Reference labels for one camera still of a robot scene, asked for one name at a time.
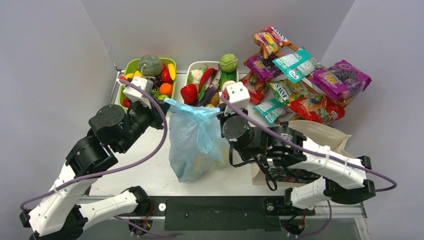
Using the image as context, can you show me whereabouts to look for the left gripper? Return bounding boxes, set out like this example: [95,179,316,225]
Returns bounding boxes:
[118,93,172,153]

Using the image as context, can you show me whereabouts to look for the small purple snack bag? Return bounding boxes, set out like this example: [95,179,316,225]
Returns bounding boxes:
[244,53,283,82]

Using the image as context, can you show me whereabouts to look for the white cauliflower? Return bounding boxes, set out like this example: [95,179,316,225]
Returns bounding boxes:
[190,69,204,85]

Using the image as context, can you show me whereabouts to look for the purple eggplant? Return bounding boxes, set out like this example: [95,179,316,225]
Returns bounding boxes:
[194,85,219,107]

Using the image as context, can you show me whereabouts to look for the red chili pepper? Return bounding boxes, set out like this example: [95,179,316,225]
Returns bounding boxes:
[198,68,215,93]

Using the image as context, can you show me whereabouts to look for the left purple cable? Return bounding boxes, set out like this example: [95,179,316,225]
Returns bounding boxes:
[19,78,180,239]

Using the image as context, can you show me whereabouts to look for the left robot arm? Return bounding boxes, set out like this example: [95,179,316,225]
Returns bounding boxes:
[19,101,170,240]

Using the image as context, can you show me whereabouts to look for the orange tangerine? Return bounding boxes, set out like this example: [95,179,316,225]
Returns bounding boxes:
[159,82,173,98]

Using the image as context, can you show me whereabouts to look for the green cabbage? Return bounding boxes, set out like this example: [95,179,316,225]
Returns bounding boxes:
[219,53,239,73]

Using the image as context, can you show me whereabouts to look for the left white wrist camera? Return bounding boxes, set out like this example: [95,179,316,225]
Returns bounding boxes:
[116,76,153,109]

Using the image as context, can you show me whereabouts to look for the green lime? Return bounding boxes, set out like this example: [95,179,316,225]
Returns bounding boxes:
[157,94,168,101]

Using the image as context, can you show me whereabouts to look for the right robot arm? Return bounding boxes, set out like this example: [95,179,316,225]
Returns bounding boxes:
[217,111,376,215]

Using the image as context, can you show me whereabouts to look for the red snack bag right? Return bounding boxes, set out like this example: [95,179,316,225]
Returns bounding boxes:
[288,93,345,124]

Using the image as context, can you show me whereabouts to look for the green fruit tray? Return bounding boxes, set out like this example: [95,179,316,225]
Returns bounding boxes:
[115,57,177,110]

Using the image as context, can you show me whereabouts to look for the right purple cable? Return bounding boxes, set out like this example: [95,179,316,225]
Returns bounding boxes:
[220,94,398,239]

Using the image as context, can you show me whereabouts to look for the top orange candy bag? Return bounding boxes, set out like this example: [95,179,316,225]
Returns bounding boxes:
[252,25,291,59]

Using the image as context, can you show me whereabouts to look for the teal snack bag lower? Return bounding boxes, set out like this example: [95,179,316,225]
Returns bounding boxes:
[252,98,289,126]

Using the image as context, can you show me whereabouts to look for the teal snack bag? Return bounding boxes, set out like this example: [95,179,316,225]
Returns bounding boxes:
[252,98,289,126]
[273,47,325,83]

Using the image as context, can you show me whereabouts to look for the green melon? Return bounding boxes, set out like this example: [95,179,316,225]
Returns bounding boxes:
[138,54,162,77]

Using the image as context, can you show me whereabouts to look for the red snack bag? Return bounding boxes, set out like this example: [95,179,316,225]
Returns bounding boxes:
[288,93,345,124]
[240,71,267,105]

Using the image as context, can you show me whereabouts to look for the light blue plastic bag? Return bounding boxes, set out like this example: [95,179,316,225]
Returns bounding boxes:
[165,98,229,183]

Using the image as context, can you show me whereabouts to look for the white vegetable tray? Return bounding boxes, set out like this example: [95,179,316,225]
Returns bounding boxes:
[180,61,239,107]

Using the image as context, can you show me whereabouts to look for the purple cable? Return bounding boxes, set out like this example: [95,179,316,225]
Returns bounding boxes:
[19,78,180,239]
[220,94,398,239]

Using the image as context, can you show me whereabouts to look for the red snack bag left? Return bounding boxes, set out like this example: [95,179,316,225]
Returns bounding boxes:
[240,71,267,105]

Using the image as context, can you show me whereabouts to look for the large purple snack bag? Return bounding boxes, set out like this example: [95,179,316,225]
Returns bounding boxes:
[310,59,372,101]

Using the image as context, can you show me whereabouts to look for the wooden display rack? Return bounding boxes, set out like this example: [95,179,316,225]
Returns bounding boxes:
[241,43,348,125]

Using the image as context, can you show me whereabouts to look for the red bell pepper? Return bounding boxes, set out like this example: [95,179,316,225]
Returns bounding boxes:
[180,83,198,105]

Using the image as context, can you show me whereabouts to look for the teal snack bag upper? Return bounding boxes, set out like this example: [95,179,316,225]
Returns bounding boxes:
[273,47,325,83]

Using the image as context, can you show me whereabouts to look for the green candy bag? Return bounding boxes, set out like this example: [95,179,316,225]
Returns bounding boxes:
[267,80,311,105]

